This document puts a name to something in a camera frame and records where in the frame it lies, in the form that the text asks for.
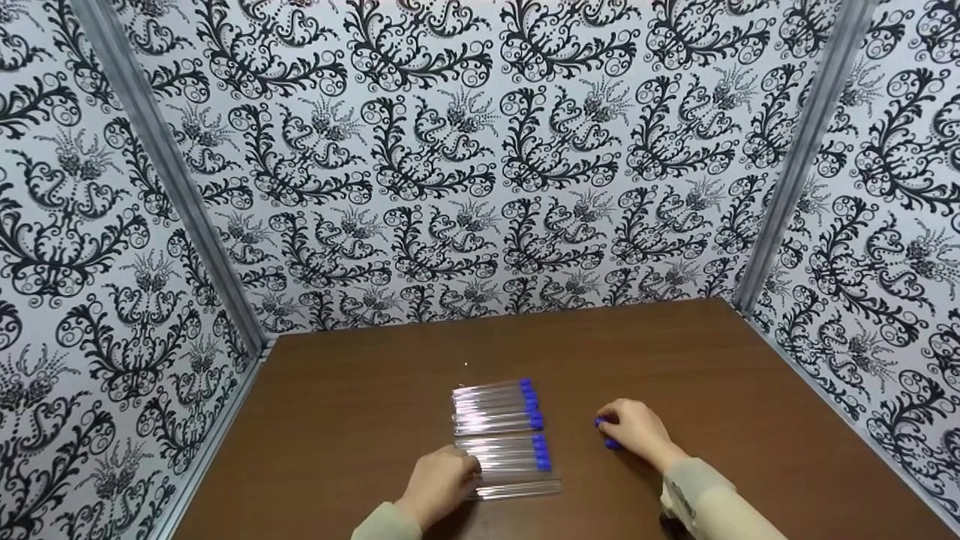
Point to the person's left fingers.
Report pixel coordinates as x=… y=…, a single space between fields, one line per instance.
x=465 y=465

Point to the person's right forearm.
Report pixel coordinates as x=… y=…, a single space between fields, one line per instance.
x=712 y=502

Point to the person's left forearm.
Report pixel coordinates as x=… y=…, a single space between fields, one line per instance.
x=386 y=523

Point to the clear plastic test tube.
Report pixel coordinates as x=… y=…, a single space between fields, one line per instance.
x=521 y=490

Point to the row of blue-capped tubes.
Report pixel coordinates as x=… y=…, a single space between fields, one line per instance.
x=499 y=420

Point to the person's left hand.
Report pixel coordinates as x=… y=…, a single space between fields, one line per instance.
x=435 y=484

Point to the person's right hand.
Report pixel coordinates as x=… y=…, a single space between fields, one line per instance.
x=645 y=435

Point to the person's right fingers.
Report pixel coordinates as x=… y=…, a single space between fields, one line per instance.
x=619 y=420

